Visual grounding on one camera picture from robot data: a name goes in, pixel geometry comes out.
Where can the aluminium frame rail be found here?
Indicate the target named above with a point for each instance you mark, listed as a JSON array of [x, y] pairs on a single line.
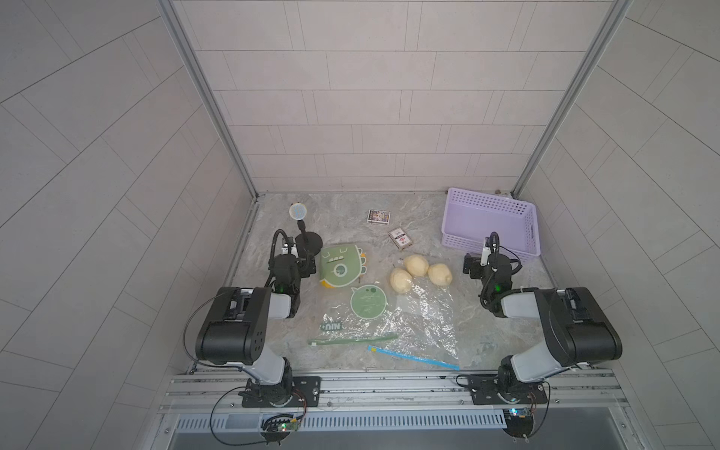
[[346, 390]]

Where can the clear bag green zip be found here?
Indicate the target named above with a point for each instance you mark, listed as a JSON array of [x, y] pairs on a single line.
[[354, 315]]

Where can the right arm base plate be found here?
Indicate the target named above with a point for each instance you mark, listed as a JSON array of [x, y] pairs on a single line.
[[488, 389]]

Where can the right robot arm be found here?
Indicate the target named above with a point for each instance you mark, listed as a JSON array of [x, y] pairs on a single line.
[[575, 329]]

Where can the left circuit board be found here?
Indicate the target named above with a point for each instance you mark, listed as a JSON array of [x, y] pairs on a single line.
[[279, 427]]

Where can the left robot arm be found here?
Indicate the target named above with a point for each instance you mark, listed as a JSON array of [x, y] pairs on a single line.
[[233, 333]]

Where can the small card box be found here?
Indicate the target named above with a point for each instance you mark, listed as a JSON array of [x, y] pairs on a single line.
[[379, 217]]

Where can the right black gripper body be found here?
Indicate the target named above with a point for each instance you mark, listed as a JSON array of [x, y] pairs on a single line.
[[478, 272]]

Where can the purple plastic basket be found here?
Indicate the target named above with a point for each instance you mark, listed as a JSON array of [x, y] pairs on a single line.
[[470, 217]]

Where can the black stand with white disc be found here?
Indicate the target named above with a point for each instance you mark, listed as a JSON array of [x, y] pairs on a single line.
[[310, 242]]

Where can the right circuit board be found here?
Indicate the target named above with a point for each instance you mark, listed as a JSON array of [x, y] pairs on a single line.
[[519, 423]]

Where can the playing card box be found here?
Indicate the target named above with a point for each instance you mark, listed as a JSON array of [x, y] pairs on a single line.
[[401, 239]]

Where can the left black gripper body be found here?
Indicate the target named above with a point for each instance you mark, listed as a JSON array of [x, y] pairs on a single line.
[[302, 272]]

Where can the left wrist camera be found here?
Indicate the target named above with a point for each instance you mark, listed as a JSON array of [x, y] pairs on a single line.
[[289, 247]]

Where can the circuit board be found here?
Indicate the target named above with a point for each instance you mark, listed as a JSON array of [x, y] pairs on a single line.
[[279, 427], [519, 423]]

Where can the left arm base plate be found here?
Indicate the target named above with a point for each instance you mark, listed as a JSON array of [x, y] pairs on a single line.
[[301, 391]]

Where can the clear bag blue zip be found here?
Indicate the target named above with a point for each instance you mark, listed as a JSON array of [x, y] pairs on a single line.
[[432, 323]]

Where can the yellow pear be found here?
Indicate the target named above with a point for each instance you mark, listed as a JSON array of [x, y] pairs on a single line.
[[440, 275], [401, 281], [416, 265]]

